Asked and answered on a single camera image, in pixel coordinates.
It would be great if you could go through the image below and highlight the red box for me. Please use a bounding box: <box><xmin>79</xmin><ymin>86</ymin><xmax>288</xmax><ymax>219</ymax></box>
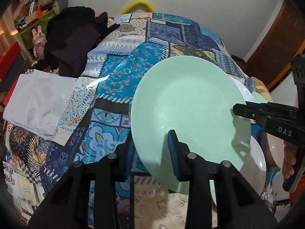
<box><xmin>0</xmin><ymin>42</ymin><xmax>22</xmax><ymax>79</ymax></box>

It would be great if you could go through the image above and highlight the white plate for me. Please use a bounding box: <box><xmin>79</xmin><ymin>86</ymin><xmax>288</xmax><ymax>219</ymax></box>
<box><xmin>210</xmin><ymin>135</ymin><xmax>267</xmax><ymax>207</ymax></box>

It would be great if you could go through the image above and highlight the pink rabbit toy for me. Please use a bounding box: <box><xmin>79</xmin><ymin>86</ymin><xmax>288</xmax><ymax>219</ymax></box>
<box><xmin>31</xmin><ymin>26</ymin><xmax>48</xmax><ymax>59</ymax></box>

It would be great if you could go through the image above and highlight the brown wooden door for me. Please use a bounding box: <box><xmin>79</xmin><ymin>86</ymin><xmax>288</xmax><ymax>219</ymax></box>
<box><xmin>245</xmin><ymin>0</ymin><xmax>305</xmax><ymax>91</ymax></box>

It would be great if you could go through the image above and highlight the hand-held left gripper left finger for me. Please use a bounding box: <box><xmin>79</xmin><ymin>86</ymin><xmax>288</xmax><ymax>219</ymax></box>
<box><xmin>28</xmin><ymin>131</ymin><xmax>136</xmax><ymax>229</ymax></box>

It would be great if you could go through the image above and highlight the orange brown curtain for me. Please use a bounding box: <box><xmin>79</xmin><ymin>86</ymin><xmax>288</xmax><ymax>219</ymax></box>
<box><xmin>0</xmin><ymin>2</ymin><xmax>19</xmax><ymax>53</ymax></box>

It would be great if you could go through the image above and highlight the dark blue box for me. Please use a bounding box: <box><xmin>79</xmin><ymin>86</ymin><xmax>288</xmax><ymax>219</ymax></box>
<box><xmin>0</xmin><ymin>57</ymin><xmax>25</xmax><ymax>93</ymax></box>

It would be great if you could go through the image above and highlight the patchwork patterned blanket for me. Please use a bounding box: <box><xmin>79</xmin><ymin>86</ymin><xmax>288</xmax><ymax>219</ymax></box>
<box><xmin>5</xmin><ymin>12</ymin><xmax>272</xmax><ymax>229</ymax></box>

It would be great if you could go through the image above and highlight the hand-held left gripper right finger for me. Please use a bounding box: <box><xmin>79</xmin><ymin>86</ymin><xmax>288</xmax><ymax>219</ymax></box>
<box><xmin>167</xmin><ymin>129</ymin><xmax>278</xmax><ymax>229</ymax></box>

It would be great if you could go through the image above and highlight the person's right hand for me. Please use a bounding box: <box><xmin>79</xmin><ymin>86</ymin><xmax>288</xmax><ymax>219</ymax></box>
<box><xmin>282</xmin><ymin>139</ymin><xmax>297</xmax><ymax>179</ymax></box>

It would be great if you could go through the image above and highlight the green bowl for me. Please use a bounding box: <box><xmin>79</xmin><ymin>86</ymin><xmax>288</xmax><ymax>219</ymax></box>
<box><xmin>251</xmin><ymin>92</ymin><xmax>268</xmax><ymax>104</ymax></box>

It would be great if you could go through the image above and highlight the pile of black clothes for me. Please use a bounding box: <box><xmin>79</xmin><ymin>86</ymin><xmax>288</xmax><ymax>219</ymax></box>
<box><xmin>44</xmin><ymin>7</ymin><xmax>115</xmax><ymax>77</ymax></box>

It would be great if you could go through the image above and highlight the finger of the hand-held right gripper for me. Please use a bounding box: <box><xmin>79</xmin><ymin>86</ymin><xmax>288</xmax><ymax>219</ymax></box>
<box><xmin>232</xmin><ymin>101</ymin><xmax>264</xmax><ymax>126</ymax></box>

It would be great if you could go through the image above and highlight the green plate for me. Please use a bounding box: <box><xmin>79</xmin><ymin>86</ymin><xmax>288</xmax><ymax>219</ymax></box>
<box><xmin>131</xmin><ymin>56</ymin><xmax>252</xmax><ymax>195</ymax></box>

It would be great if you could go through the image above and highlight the green cardboard box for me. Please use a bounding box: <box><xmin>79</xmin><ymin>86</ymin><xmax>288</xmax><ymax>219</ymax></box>
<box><xmin>20</xmin><ymin>11</ymin><xmax>56</xmax><ymax>49</ymax></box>

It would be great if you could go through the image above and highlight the yellow foam arch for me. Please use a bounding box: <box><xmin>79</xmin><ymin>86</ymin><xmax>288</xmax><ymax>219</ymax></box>
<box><xmin>120</xmin><ymin>0</ymin><xmax>154</xmax><ymax>15</ymax></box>

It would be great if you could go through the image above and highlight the white dotted bowl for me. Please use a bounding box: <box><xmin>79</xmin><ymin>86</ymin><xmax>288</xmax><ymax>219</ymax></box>
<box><xmin>229</xmin><ymin>76</ymin><xmax>256</xmax><ymax>103</ymax></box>

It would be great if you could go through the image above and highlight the pink bowl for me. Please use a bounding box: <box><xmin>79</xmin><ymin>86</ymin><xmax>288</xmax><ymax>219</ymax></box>
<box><xmin>261</xmin><ymin>131</ymin><xmax>287</xmax><ymax>170</ymax></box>

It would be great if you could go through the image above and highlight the white folded cloth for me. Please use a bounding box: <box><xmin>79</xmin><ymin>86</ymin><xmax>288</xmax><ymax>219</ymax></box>
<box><xmin>3</xmin><ymin>69</ymin><xmax>78</xmax><ymax>141</ymax></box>

